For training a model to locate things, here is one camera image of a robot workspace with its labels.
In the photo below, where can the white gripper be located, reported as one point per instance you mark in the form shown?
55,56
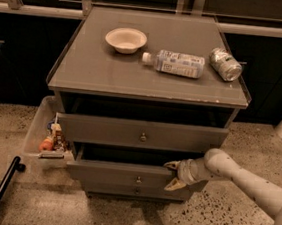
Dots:
185,171

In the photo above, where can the grey drawer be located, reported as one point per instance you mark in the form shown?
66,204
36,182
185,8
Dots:
142,134
125,166
151,192

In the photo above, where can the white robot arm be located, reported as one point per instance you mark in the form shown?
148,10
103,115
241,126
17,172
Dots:
217,165

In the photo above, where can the grey bottom drawer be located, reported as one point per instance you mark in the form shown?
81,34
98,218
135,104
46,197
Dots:
151,192

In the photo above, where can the grey top drawer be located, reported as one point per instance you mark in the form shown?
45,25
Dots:
142,134

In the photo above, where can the grey drawer cabinet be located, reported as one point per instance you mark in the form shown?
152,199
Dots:
93,79

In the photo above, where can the clear plastic water bottle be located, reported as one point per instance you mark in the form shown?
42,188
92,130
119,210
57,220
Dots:
179,64

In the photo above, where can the silver green drink can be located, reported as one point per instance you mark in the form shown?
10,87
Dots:
225,64

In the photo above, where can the brown snack package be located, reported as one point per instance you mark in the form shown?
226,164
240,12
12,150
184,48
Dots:
59,142

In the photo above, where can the orange fruit toy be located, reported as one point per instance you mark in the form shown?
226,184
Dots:
46,145

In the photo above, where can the white paper bowl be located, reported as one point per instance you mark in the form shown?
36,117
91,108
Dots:
126,40

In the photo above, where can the clear plastic storage bin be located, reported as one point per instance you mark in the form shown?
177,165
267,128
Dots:
40,129

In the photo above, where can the black metal pole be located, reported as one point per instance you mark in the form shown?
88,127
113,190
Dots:
16,166

